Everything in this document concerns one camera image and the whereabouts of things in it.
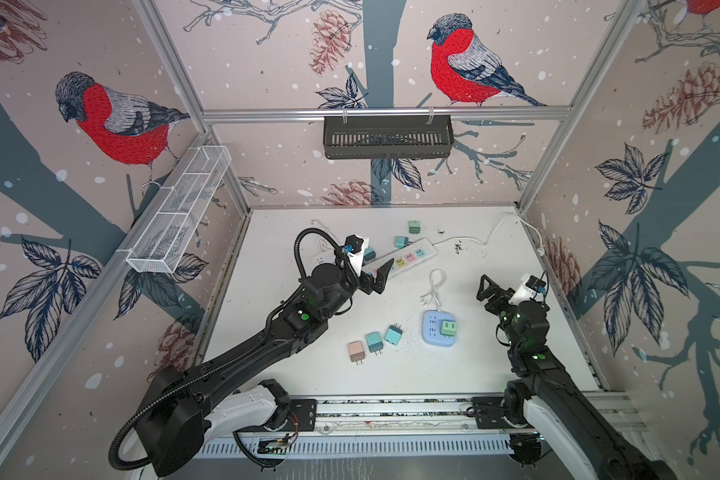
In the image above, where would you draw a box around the teal plug adapter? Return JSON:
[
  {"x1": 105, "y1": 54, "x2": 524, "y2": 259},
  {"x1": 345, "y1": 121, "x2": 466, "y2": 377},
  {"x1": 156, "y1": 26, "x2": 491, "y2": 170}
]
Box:
[
  {"x1": 365, "y1": 331, "x2": 384, "y2": 354},
  {"x1": 394, "y1": 236, "x2": 410, "y2": 249},
  {"x1": 363, "y1": 247, "x2": 376, "y2": 262},
  {"x1": 384, "y1": 325, "x2": 402, "y2": 346}
]

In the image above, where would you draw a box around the blue square socket cube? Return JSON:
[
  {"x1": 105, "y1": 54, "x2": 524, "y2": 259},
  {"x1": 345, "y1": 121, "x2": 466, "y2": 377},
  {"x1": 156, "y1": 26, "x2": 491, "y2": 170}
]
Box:
[{"x1": 422, "y1": 310, "x2": 457, "y2": 347}]

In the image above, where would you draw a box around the green plug adapter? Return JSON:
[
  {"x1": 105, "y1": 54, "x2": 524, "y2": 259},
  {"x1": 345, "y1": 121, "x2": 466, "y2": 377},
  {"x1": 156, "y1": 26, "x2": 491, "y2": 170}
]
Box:
[
  {"x1": 440, "y1": 320, "x2": 458, "y2": 337},
  {"x1": 408, "y1": 220, "x2": 421, "y2": 235}
]

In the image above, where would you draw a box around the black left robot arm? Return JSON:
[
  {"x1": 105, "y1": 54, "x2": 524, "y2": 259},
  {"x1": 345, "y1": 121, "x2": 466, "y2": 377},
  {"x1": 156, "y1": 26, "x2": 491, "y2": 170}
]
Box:
[{"x1": 108, "y1": 227, "x2": 394, "y2": 476}]

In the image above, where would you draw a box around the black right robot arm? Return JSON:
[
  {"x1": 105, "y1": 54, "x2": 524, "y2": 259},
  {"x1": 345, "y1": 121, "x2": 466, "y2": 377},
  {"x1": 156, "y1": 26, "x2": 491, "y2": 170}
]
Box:
[{"x1": 476, "y1": 275, "x2": 676, "y2": 479}]

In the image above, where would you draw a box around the teal plug adapter by strip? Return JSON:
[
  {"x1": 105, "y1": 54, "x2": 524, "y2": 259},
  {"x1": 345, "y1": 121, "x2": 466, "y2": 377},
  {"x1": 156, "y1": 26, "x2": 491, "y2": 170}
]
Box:
[{"x1": 394, "y1": 236, "x2": 410, "y2": 249}]

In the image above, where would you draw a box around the teal plug adapter front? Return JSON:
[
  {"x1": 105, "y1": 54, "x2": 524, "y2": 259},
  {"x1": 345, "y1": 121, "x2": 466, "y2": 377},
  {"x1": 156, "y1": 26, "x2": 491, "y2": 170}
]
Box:
[{"x1": 365, "y1": 331, "x2": 384, "y2": 354}]

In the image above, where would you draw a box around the pink plug adapter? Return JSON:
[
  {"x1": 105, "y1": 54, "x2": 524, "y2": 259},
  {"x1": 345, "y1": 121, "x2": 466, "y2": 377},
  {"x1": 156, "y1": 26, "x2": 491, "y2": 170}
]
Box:
[{"x1": 347, "y1": 340, "x2": 366, "y2": 364}]

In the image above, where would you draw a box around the white multicolour power strip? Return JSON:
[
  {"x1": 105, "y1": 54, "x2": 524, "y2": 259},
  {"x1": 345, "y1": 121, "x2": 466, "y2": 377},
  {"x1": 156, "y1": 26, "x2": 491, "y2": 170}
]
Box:
[{"x1": 363, "y1": 239, "x2": 438, "y2": 280}]

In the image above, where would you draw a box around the white mesh shelf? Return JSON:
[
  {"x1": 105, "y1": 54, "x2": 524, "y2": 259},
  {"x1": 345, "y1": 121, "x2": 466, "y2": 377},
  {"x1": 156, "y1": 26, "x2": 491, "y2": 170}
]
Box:
[{"x1": 126, "y1": 145, "x2": 231, "y2": 274}]

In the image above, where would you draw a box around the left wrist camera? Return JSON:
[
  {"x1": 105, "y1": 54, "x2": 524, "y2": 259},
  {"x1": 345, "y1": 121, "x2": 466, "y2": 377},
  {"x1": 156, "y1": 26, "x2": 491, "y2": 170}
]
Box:
[{"x1": 342, "y1": 235, "x2": 368, "y2": 276}]

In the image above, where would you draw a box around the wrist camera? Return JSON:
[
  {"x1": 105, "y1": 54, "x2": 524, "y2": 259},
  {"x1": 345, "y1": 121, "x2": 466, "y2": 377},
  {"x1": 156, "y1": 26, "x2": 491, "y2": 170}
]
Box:
[
  {"x1": 509, "y1": 274, "x2": 547, "y2": 306},
  {"x1": 342, "y1": 235, "x2": 368, "y2": 276}
]

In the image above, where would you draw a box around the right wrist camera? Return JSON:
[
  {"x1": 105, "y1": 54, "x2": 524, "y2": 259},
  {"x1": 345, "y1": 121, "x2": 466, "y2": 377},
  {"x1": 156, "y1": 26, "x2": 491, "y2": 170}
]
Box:
[{"x1": 509, "y1": 274, "x2": 547, "y2": 306}]

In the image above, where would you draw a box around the white blue cube cable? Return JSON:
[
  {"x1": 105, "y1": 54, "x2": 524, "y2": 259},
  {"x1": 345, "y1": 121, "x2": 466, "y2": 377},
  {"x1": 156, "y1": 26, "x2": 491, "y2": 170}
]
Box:
[{"x1": 419, "y1": 268, "x2": 449, "y2": 312}]

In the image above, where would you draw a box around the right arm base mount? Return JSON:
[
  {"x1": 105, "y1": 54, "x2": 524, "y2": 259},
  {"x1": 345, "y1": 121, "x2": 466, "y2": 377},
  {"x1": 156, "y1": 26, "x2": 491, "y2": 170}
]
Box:
[{"x1": 466, "y1": 395, "x2": 528, "y2": 430}]

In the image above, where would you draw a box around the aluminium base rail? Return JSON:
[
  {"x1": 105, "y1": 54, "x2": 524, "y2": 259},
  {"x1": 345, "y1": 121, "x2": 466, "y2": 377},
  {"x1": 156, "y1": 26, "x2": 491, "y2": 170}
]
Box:
[{"x1": 131, "y1": 392, "x2": 655, "y2": 460}]

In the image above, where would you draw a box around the black wire basket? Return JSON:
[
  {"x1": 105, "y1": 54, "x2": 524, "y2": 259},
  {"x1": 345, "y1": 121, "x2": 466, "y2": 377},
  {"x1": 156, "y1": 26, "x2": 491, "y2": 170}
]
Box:
[{"x1": 323, "y1": 115, "x2": 454, "y2": 160}]

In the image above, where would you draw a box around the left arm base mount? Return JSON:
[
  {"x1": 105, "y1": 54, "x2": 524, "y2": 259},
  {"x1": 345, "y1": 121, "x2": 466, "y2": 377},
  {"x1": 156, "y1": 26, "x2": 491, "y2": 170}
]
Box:
[{"x1": 240, "y1": 379, "x2": 317, "y2": 433}]

